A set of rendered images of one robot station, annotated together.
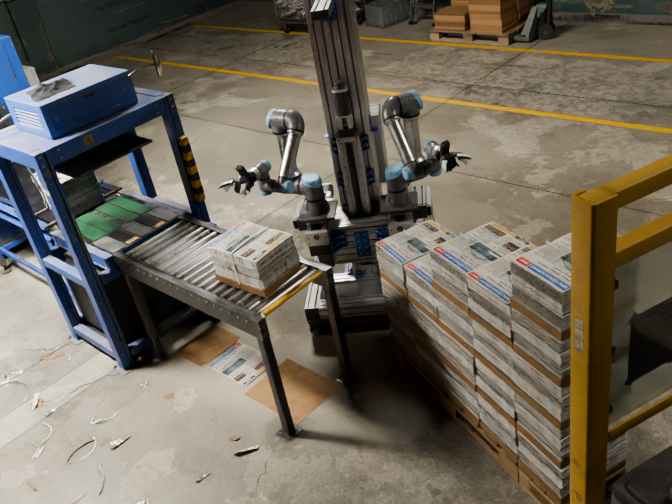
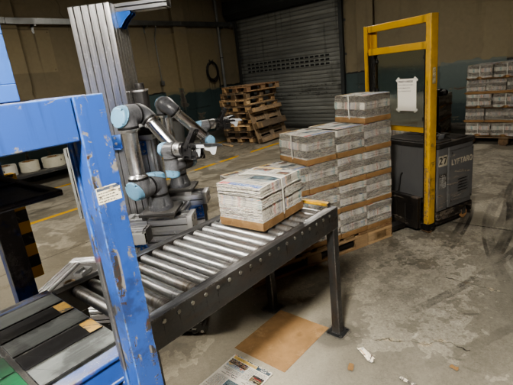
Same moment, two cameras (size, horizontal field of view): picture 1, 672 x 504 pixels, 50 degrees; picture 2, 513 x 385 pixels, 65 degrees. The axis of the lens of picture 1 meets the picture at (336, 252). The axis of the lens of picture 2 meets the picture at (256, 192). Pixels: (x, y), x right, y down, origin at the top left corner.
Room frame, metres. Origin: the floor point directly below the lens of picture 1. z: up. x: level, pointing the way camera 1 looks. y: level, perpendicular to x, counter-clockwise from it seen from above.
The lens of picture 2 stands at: (3.50, 2.49, 1.56)
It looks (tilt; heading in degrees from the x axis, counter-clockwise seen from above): 17 degrees down; 264
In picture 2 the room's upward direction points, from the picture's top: 6 degrees counter-clockwise
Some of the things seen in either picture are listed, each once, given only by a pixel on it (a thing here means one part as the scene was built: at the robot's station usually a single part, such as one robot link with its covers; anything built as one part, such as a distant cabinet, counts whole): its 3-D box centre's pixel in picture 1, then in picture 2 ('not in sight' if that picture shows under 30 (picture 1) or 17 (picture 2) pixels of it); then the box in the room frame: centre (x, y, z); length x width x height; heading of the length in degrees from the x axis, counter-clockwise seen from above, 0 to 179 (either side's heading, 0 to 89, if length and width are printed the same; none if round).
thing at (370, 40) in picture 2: not in sight; (372, 121); (1.91, -1.33, 0.97); 0.09 x 0.09 x 1.75; 21
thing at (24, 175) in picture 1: (40, 194); not in sight; (5.13, 2.14, 0.75); 1.53 x 0.64 x 0.10; 42
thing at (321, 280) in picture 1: (249, 247); (185, 244); (3.71, 0.50, 0.74); 1.34 x 0.05 x 0.12; 42
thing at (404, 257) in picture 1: (471, 340); (298, 211); (2.87, -0.60, 0.42); 1.17 x 0.39 x 0.83; 21
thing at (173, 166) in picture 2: (267, 185); (174, 166); (3.72, 0.31, 1.12); 0.11 x 0.08 x 0.11; 53
